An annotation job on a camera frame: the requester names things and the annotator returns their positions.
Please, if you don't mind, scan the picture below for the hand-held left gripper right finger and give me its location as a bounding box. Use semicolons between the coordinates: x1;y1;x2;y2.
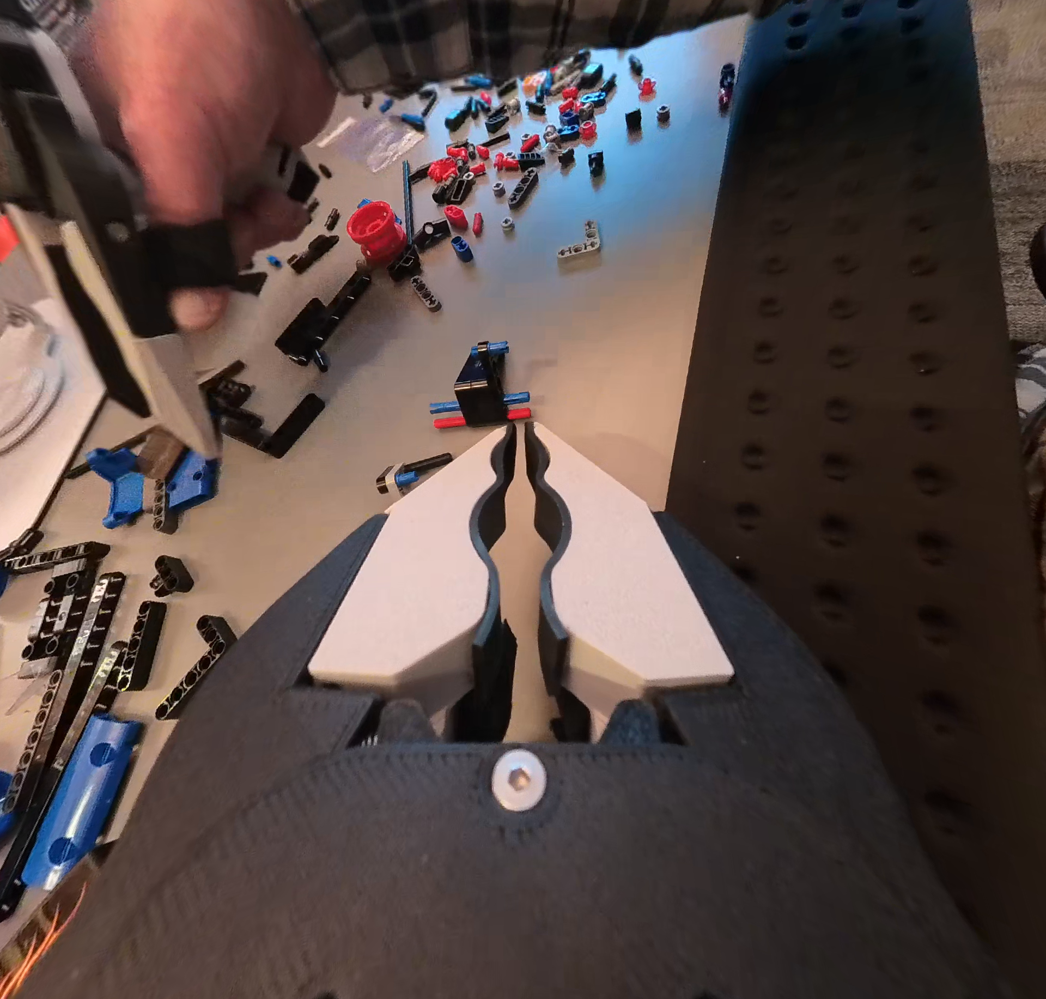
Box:
525;422;735;742

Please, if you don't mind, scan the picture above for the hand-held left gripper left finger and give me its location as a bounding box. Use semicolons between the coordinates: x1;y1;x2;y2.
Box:
309;425;518;742

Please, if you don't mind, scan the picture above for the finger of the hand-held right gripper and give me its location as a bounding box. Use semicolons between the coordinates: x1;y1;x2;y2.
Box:
0;202;156;420
61;221;223;456

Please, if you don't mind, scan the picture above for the small black blue brick assembly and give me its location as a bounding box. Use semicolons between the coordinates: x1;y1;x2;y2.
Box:
431;341;532;429

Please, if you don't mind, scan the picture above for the pile of small pins connectors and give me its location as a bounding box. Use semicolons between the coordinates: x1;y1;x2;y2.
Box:
363;51;737;235

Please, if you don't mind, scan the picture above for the person's right forearm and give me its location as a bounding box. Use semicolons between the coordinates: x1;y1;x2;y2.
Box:
261;0;965;96

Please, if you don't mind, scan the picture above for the grey desk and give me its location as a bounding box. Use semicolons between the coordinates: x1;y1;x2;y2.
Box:
0;14;749;853

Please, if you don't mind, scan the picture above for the person's right hand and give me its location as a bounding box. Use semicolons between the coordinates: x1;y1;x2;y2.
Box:
82;0;336;331

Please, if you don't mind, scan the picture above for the black connector cluster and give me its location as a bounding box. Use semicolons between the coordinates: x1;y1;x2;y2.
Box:
196;361;263;432

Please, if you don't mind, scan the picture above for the black angled beam flat plate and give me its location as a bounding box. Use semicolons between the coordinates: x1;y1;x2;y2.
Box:
221;394;326;459

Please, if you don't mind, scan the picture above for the black short straight beam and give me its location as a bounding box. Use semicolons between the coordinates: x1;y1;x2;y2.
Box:
275;298;328;358

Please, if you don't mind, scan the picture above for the black medium straight beam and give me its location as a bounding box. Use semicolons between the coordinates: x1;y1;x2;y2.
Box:
302;270;373;372

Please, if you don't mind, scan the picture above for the black long straight beam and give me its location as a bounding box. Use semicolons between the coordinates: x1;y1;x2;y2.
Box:
0;529;111;577

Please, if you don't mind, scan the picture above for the black angled beam with connector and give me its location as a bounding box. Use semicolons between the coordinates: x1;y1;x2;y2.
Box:
155;615;238;721

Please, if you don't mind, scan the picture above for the black forked connector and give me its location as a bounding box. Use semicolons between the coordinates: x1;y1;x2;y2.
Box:
282;144;332;207

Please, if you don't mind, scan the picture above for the red wheel rim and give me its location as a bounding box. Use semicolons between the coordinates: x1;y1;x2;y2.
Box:
347;202;405;268

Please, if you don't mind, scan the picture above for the black connector pair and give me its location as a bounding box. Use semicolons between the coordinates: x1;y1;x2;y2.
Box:
388;218;451;281

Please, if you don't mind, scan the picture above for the large clear plastic bag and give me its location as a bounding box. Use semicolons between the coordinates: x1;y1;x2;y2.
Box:
314;112;426;174

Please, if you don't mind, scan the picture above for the blue curved panel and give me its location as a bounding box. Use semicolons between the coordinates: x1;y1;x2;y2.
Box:
20;713;144;889

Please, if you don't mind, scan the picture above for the person's torso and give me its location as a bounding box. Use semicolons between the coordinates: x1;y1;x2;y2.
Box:
1013;345;1046;477

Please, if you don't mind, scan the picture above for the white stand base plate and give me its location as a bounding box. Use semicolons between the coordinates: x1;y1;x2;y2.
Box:
0;255;107;530

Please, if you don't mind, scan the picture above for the black rectangular frame brick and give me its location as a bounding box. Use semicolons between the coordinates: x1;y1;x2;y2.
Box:
20;574;95;661

